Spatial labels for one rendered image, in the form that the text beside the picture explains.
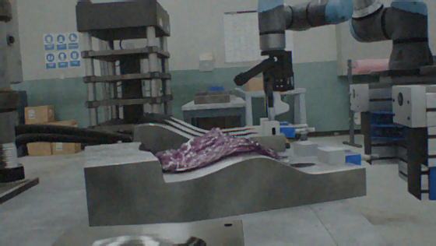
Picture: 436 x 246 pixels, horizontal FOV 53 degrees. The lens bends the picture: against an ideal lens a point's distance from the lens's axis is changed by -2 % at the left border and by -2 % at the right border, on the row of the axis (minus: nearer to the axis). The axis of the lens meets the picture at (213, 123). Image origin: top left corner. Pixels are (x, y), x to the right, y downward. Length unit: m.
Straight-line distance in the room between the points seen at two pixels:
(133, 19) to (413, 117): 4.36
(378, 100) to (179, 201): 0.98
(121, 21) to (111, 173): 4.52
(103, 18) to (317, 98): 4.08
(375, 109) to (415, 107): 0.50
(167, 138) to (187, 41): 6.64
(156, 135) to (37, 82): 7.27
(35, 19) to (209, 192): 7.78
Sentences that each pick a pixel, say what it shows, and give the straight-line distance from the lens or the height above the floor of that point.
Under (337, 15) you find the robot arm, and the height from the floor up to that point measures 1.19.
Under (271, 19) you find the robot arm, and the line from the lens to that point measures 1.25.
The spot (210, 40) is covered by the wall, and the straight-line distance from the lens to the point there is 7.69.
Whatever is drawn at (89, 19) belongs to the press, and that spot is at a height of 1.84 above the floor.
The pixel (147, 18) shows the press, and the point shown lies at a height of 1.80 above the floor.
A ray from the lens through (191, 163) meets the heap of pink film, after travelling 0.80.
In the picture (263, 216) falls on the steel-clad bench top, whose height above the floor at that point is 0.80.
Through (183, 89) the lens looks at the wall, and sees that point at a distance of 7.69.
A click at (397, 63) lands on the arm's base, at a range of 1.59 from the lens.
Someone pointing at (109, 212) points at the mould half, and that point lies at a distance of 0.73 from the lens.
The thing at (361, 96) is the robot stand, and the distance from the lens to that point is 1.53.
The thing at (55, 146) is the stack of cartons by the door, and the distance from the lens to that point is 7.88.
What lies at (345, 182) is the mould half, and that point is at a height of 0.83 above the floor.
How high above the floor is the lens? 1.02
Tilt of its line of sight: 5 degrees down
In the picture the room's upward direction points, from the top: 3 degrees counter-clockwise
